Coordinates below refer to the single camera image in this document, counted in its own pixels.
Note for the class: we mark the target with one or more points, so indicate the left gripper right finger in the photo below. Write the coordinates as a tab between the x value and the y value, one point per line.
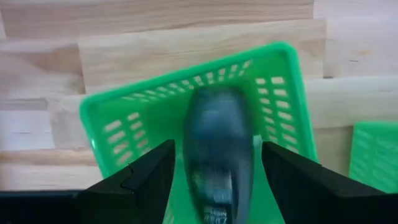
311	193

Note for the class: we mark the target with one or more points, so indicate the grey travel bottle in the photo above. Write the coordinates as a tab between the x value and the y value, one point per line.
217	140

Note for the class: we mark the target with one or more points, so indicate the green plastic basket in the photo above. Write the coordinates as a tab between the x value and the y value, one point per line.
373	155
161	130

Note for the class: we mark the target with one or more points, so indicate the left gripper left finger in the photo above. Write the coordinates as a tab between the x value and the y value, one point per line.
140	186

